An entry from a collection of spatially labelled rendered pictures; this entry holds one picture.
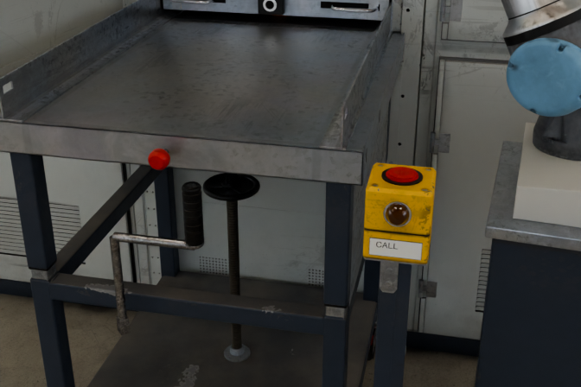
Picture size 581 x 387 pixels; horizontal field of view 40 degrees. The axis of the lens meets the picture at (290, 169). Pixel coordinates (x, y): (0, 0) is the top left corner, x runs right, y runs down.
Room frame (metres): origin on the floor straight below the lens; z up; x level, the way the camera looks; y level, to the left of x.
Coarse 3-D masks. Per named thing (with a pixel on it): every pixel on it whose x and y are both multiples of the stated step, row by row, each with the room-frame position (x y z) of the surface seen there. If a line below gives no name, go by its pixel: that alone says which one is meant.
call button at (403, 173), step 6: (396, 168) 0.89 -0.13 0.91; (402, 168) 0.89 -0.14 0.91; (408, 168) 0.89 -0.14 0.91; (390, 174) 0.87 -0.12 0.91; (396, 174) 0.87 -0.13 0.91; (402, 174) 0.87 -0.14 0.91; (408, 174) 0.87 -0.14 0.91; (414, 174) 0.87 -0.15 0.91; (396, 180) 0.86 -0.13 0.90; (402, 180) 0.86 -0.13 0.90; (408, 180) 0.86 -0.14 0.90; (414, 180) 0.86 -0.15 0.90
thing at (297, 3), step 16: (224, 0) 1.87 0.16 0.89; (240, 0) 1.86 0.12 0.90; (256, 0) 1.85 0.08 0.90; (288, 0) 1.83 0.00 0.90; (304, 0) 1.83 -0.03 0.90; (320, 0) 1.82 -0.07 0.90; (336, 0) 1.81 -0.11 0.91; (352, 0) 1.80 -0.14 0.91; (368, 0) 1.79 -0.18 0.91; (384, 0) 1.79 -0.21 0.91; (320, 16) 1.82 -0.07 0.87; (336, 16) 1.81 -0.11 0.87; (352, 16) 1.80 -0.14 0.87
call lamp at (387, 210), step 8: (384, 208) 0.84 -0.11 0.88; (392, 208) 0.83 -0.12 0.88; (400, 208) 0.83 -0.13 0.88; (408, 208) 0.84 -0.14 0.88; (384, 216) 0.84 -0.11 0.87; (392, 216) 0.83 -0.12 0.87; (400, 216) 0.83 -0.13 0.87; (408, 216) 0.83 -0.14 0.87; (392, 224) 0.83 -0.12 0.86; (400, 224) 0.83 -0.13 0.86
